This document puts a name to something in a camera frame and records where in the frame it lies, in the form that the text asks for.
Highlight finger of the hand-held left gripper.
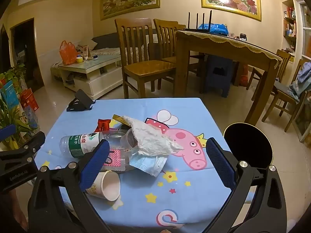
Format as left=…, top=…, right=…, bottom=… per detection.
left=0, top=131, right=46, bottom=167
left=0, top=124, right=16, bottom=142

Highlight white paper cup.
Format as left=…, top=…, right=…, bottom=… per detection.
left=85, top=170, right=121, bottom=201

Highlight pink patterned clear packet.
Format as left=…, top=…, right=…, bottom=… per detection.
left=102, top=148, right=135, bottom=174

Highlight orange plastic bag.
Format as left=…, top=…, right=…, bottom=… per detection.
left=59, top=40, right=79, bottom=66

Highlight wall shelf with items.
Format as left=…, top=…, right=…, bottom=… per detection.
left=282, top=0, right=298, bottom=54

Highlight wooden chair with cushion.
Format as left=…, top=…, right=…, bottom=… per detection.
left=261, top=59, right=311, bottom=133

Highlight black round trash bin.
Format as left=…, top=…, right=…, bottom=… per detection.
left=223, top=123, right=274, bottom=169

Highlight white tissue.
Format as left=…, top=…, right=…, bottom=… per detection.
left=121, top=115, right=184, bottom=156

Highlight blue plastic stool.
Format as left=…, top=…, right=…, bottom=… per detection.
left=204, top=55, right=234, bottom=98

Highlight blue cartoon printed tablecloth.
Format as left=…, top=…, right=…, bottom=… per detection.
left=34, top=98, right=246, bottom=233

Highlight blue plastic bag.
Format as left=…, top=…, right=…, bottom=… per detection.
left=197, top=23, right=229, bottom=36

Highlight green potted plant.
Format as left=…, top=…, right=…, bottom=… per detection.
left=0, top=64, right=40, bottom=149

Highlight clear plastic water bottle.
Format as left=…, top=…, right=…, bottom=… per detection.
left=60, top=131, right=129, bottom=159

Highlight beige lace table cover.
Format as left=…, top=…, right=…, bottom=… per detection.
left=176, top=30, right=284, bottom=70

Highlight wooden slat-back chair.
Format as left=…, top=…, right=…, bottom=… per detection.
left=114, top=18, right=177, bottom=99
left=246, top=49, right=292, bottom=102
left=153, top=19, right=207, bottom=90

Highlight clear plastic cup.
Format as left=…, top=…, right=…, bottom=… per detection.
left=121, top=128, right=142, bottom=156

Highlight grey seat cushion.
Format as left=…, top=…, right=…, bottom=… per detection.
left=273, top=80, right=300, bottom=98

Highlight wooden dining table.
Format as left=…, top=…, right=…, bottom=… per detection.
left=175, top=30, right=282, bottom=127

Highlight red cardboard boxes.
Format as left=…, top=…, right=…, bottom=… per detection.
left=20, top=89, right=40, bottom=112

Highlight white framed glass partition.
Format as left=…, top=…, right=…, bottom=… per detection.
left=295, top=1, right=311, bottom=142

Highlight framed flower painting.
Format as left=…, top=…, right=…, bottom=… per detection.
left=200, top=0, right=262, bottom=22

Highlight black phone stand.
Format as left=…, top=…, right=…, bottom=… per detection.
left=66, top=89, right=96, bottom=112

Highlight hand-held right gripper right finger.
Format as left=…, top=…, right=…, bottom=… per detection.
left=206, top=137, right=287, bottom=233

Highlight framed horse painting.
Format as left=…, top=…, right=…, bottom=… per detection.
left=100, top=0, right=161, bottom=21

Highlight red snack wrapper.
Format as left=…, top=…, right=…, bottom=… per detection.
left=93, top=118, right=112, bottom=133

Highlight light blue floral clothes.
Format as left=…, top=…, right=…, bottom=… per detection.
left=288, top=62, right=311, bottom=103

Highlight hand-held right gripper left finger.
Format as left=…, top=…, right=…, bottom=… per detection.
left=27, top=139, right=114, bottom=233

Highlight person's left forearm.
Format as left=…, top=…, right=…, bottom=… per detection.
left=0, top=189, right=28, bottom=233

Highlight black router with antennas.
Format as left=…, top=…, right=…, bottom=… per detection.
left=183, top=10, right=215, bottom=33

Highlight yellow snack wrapper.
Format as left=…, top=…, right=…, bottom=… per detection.
left=112, top=114, right=132, bottom=127

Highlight blue face mask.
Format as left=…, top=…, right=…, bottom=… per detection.
left=129, top=154, right=168, bottom=177

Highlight sofa with dark cushions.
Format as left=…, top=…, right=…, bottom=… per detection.
left=51, top=32, right=156, bottom=78

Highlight white glass-top coffee table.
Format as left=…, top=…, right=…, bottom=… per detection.
left=58, top=53, right=125, bottom=100

